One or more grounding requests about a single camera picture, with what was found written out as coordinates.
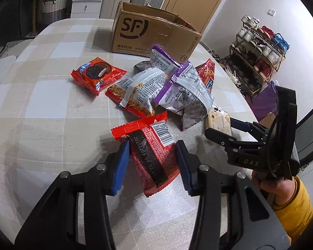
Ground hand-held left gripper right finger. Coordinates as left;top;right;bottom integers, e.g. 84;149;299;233
175;140;293;250

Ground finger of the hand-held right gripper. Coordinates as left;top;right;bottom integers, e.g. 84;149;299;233
230;117;269;141
205;127;264;150

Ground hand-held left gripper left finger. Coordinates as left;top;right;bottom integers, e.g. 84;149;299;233
14;139;132;250

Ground beige cracker packet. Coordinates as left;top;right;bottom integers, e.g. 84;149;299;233
205;108;232;136

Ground red brick-pattern snack packet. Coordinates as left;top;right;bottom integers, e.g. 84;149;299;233
111;111;182;198

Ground purple white snack packet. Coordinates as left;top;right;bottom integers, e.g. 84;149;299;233
153;60;215;132
149;44;183;84

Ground red chip packet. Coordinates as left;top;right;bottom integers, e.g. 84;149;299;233
196;59;216;93

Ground orange noodle snack packet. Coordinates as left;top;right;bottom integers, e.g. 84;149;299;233
105;69;157;118

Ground red cookie packet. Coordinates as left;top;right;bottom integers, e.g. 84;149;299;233
71;57;127;96

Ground grey foil snack packet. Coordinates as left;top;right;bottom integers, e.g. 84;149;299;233
134;60;153;73

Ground brown cardboard box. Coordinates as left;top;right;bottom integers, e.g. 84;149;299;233
112;1;202;63

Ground person's right forearm yellow sleeve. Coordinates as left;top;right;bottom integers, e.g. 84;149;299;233
271;176;313;245

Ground person's right hand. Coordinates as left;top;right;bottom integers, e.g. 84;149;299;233
251;173;296;206

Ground purple bag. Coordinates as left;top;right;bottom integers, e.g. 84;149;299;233
252;81;277;122

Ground wooden shoe rack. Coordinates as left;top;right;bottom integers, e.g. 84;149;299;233
223;22;287;99

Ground checkered tablecloth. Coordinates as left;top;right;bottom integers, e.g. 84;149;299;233
0;18;261;250

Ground rows of racked shoes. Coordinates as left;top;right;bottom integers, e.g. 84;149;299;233
224;16;290;94

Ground wooden door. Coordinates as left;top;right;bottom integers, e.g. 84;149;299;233
162;0;232;34

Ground patterned floor rug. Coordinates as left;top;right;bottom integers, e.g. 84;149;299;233
0;38;35;58

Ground woven laundry basket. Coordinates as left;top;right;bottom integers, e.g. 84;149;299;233
41;0;67;26

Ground dark grey fridge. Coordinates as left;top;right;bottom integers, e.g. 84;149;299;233
0;0;32;41

